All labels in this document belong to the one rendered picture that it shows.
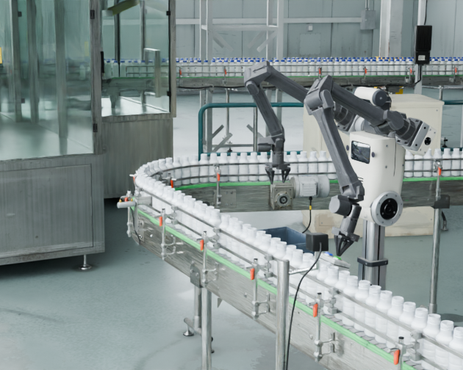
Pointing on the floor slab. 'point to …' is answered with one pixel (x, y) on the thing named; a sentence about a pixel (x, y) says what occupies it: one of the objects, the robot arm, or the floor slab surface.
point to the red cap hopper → (231, 51)
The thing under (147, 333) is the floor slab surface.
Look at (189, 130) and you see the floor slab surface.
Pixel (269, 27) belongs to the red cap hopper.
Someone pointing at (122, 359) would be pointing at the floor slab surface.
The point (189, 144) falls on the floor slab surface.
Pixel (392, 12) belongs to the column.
